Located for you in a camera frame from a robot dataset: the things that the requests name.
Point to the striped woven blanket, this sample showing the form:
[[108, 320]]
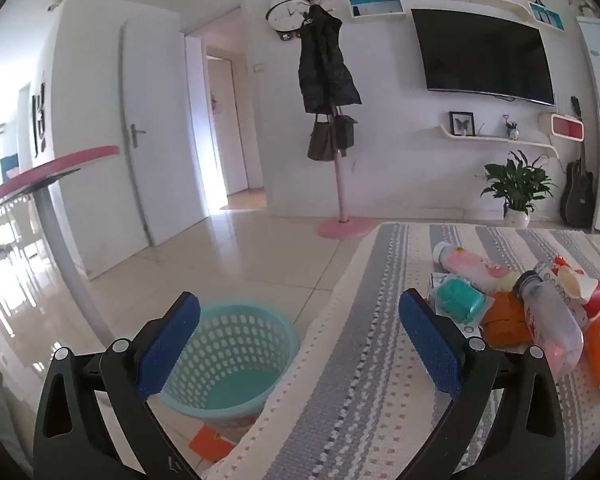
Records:
[[360, 360]]

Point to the clear plastic bottle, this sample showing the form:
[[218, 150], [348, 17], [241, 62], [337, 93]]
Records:
[[550, 325]]

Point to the pink drink bottle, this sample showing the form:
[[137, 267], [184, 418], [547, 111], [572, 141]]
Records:
[[475, 267]]

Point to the black guitar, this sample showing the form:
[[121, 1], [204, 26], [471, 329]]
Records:
[[579, 190]]

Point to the white door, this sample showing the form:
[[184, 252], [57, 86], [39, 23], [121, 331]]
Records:
[[165, 135]]

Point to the small blue box shelf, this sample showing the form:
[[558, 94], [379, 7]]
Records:
[[547, 15]]

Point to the black coat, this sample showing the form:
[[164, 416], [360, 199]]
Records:
[[325, 65]]

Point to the wall television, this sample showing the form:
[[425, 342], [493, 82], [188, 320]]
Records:
[[480, 52]]

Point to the pink coat rack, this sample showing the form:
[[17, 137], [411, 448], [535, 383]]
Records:
[[341, 185]]

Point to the butterfly picture frame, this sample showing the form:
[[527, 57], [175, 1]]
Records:
[[462, 124]]

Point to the small figurine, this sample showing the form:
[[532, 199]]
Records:
[[511, 130]]

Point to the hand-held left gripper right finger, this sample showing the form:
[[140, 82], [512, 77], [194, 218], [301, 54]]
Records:
[[430, 340]]

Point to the orange card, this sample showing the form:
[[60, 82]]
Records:
[[210, 442]]

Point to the wall clock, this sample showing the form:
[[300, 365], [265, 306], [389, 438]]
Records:
[[285, 12]]

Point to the red snack wrapper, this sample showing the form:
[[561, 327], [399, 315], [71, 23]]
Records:
[[587, 287]]

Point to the pink round table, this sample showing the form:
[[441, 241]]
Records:
[[50, 165]]

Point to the black wall picture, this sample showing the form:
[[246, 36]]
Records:
[[39, 120]]

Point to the teal packet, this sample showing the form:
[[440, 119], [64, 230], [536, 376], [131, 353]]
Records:
[[460, 300]]

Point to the brown bag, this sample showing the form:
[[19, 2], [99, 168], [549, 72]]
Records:
[[321, 142]]

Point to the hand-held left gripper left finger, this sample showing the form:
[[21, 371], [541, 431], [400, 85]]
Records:
[[170, 345]]

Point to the dark bag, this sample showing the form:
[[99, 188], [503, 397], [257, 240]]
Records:
[[345, 130]]

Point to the teal plastic basket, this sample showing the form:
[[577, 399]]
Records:
[[230, 360]]

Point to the potted green plant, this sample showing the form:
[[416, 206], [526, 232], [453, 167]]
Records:
[[517, 185]]

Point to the red white box shelf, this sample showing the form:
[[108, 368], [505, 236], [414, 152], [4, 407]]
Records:
[[565, 127]]

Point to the white wavy wall shelf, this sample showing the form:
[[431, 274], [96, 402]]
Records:
[[500, 139]]

